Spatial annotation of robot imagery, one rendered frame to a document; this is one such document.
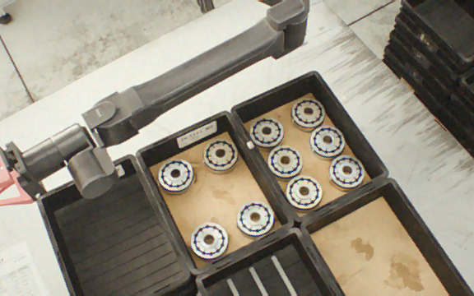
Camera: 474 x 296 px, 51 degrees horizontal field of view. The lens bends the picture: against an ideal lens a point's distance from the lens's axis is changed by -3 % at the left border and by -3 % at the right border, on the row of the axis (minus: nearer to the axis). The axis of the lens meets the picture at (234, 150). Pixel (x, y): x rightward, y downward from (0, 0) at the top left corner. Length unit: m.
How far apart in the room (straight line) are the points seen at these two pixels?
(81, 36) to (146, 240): 1.77
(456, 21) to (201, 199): 1.45
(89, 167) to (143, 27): 2.17
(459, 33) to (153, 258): 1.62
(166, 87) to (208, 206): 0.65
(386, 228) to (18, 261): 1.11
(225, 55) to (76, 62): 2.05
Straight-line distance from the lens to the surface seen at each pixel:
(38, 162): 0.88
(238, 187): 1.49
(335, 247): 1.45
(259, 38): 0.94
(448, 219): 1.70
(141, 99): 0.88
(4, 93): 2.96
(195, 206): 1.48
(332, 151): 1.53
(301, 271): 1.42
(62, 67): 2.92
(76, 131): 0.88
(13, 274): 1.71
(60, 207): 1.57
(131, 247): 1.47
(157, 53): 1.93
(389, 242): 1.49
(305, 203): 1.45
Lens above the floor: 2.21
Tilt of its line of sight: 63 degrees down
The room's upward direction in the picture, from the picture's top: 4 degrees counter-clockwise
